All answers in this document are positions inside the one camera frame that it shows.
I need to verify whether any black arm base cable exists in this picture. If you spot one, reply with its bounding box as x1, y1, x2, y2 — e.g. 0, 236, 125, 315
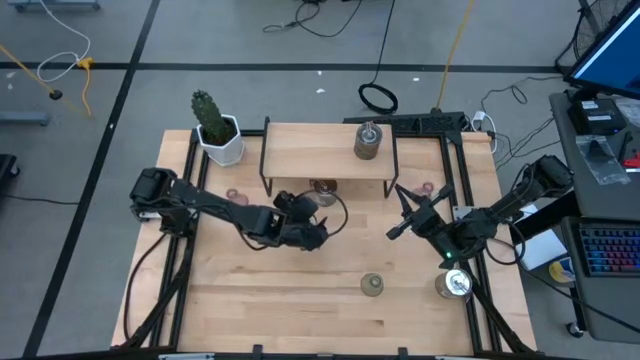
122, 232, 169, 346

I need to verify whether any floral print candle tin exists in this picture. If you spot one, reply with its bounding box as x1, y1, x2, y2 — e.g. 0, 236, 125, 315
309, 179, 339, 208
434, 268, 474, 301
353, 121, 384, 161

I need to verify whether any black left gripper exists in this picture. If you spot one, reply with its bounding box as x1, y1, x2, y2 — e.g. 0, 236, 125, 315
279, 213, 330, 253

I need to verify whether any thin black floor cable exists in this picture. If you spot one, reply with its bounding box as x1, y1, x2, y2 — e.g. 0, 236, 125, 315
262, 0, 364, 39

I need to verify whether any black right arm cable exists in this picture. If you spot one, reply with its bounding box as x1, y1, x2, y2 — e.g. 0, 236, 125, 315
483, 219, 527, 267

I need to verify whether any black wire fan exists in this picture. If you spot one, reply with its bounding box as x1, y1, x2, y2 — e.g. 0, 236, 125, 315
554, 0, 634, 76

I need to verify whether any black hanging cable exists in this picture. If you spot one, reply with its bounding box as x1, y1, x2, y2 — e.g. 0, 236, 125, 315
357, 0, 400, 116

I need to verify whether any black mini computer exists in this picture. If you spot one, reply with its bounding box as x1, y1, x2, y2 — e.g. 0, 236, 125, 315
567, 97, 628, 136

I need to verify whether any white plant pot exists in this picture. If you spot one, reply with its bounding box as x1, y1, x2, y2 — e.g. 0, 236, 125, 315
195, 113, 246, 168

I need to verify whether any grey cart base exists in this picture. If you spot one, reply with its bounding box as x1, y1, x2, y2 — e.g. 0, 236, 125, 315
5, 0, 102, 13

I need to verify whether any white floor cable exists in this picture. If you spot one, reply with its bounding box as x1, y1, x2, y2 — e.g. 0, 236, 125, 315
35, 0, 93, 84

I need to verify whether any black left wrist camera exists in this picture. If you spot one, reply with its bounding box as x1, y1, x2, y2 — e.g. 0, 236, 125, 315
273, 189, 320, 225

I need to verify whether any black perforated mount plate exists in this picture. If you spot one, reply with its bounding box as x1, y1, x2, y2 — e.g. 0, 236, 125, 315
342, 110, 467, 146

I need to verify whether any white power adapter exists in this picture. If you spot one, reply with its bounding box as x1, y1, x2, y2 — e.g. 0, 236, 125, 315
470, 109, 498, 154

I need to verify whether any yellow hanging cable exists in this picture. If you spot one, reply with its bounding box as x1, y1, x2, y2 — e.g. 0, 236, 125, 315
435, 0, 476, 112

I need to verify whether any yellow extension cord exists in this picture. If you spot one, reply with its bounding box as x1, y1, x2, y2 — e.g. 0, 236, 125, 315
75, 57, 96, 119

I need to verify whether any silver metal bracket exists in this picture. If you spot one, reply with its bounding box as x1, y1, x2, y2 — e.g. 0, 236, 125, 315
452, 204, 476, 224

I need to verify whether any backlit keyboard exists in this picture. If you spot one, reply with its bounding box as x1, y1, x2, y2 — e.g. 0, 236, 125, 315
578, 223, 640, 279

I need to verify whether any grey stand foot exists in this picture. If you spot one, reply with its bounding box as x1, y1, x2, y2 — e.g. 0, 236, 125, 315
0, 110, 51, 127

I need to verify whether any yellow strap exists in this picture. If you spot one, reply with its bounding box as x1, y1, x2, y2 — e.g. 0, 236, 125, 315
0, 43, 94, 119

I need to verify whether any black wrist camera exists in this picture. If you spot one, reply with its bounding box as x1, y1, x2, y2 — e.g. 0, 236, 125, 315
273, 189, 320, 225
385, 221, 414, 243

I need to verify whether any white box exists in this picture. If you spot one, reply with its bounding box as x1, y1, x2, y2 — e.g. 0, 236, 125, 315
514, 203, 570, 272

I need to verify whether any black aluminium table frame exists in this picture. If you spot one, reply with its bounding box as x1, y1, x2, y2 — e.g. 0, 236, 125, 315
112, 127, 544, 360

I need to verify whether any black cart wheel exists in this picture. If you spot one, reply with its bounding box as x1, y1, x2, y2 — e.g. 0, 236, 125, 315
0, 153, 21, 182

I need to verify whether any clear plastic bag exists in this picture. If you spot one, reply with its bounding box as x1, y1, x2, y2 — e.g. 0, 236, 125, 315
574, 133, 632, 187

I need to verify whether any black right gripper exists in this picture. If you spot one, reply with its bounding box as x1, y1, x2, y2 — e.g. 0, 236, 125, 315
394, 183, 456, 244

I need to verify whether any grey desk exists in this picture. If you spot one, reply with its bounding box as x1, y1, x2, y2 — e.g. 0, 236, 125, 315
548, 89, 640, 345

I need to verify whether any wooden shelf with black legs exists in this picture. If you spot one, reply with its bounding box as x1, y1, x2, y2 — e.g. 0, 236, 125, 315
258, 116, 400, 199

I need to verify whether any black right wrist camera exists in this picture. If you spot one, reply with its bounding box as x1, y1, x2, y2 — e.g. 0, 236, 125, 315
385, 221, 414, 243

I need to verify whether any black computer monitor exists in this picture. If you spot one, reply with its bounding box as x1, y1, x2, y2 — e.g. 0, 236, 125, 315
563, 0, 640, 101

